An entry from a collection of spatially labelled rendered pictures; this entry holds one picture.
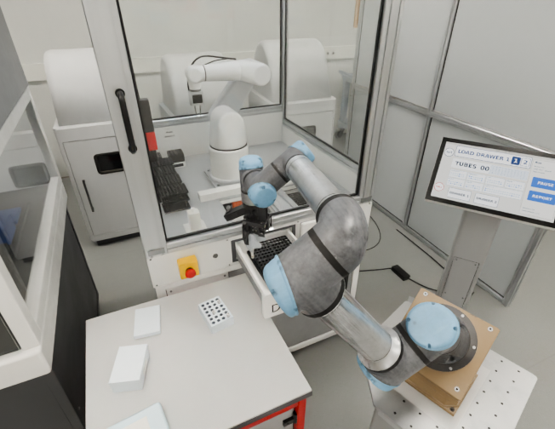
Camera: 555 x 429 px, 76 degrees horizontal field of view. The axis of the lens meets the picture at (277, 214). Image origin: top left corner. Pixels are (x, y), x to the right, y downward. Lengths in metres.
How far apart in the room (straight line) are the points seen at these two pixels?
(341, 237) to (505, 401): 0.84
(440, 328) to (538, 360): 1.69
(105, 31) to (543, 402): 2.47
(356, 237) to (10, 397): 1.24
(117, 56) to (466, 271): 1.82
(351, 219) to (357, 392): 1.53
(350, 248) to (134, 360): 0.82
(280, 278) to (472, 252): 1.48
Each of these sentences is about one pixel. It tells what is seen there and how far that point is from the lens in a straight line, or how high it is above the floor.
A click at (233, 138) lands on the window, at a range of 1.27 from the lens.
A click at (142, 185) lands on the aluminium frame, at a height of 1.24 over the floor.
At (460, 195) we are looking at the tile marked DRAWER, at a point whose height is 1.00.
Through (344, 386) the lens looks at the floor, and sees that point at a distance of 2.12.
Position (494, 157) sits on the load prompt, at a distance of 1.86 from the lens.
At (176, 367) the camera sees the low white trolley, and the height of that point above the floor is 0.76.
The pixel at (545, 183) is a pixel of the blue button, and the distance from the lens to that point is 1.86.
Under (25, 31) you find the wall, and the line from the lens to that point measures 4.35.
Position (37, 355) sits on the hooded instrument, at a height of 0.89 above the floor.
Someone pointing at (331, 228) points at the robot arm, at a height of 1.40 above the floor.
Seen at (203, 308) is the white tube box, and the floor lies 0.79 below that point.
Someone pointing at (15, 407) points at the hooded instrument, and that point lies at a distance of 1.58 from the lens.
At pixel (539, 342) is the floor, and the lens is 2.74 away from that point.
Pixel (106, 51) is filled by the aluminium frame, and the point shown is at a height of 1.64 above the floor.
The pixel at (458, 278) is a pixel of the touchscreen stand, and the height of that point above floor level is 0.49.
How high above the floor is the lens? 1.77
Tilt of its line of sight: 32 degrees down
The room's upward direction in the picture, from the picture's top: straight up
